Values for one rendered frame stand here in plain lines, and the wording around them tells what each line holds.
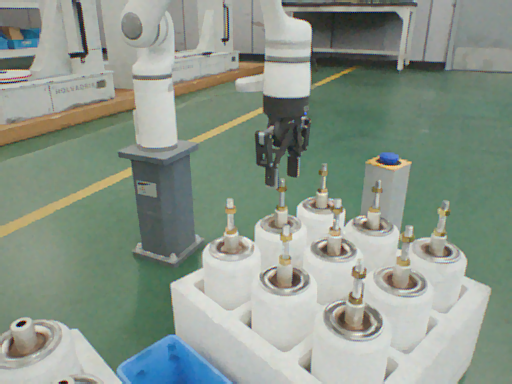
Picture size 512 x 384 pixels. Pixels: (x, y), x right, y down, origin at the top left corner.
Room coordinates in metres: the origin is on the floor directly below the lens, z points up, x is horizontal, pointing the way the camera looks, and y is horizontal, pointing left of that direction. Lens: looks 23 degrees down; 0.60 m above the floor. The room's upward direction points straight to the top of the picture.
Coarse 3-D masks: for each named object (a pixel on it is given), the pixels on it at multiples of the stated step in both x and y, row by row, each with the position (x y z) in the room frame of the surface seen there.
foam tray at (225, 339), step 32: (192, 288) 0.56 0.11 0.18; (480, 288) 0.56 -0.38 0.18; (192, 320) 0.53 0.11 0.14; (224, 320) 0.48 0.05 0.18; (448, 320) 0.48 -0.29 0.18; (480, 320) 0.55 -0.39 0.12; (224, 352) 0.47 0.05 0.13; (256, 352) 0.42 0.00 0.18; (288, 352) 0.42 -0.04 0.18; (416, 352) 0.42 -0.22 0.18; (448, 352) 0.45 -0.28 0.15
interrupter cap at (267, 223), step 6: (270, 216) 0.68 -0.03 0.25; (288, 216) 0.68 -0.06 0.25; (294, 216) 0.68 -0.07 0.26; (264, 222) 0.66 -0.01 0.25; (270, 222) 0.66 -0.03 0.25; (288, 222) 0.67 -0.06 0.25; (294, 222) 0.66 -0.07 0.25; (300, 222) 0.66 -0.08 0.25; (264, 228) 0.64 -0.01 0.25; (270, 228) 0.64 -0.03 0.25; (276, 228) 0.64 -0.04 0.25; (282, 228) 0.64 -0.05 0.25; (294, 228) 0.64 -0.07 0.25; (300, 228) 0.64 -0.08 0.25; (276, 234) 0.62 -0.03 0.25
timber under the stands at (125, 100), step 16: (240, 64) 4.94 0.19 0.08; (256, 64) 4.95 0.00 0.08; (192, 80) 3.67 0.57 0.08; (208, 80) 3.77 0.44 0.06; (224, 80) 4.03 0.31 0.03; (128, 96) 2.90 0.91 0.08; (64, 112) 2.38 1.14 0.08; (80, 112) 2.44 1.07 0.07; (96, 112) 2.55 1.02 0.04; (112, 112) 2.67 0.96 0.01; (0, 128) 2.01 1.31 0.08; (16, 128) 2.05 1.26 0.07; (32, 128) 2.13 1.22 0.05; (48, 128) 2.22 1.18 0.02; (0, 144) 1.96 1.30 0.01
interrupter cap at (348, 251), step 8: (320, 240) 0.60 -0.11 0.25; (344, 240) 0.59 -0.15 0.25; (312, 248) 0.57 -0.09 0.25; (320, 248) 0.57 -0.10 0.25; (344, 248) 0.57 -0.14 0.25; (352, 248) 0.57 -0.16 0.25; (320, 256) 0.54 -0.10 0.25; (328, 256) 0.54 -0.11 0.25; (336, 256) 0.55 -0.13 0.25; (344, 256) 0.54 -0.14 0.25; (352, 256) 0.54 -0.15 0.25
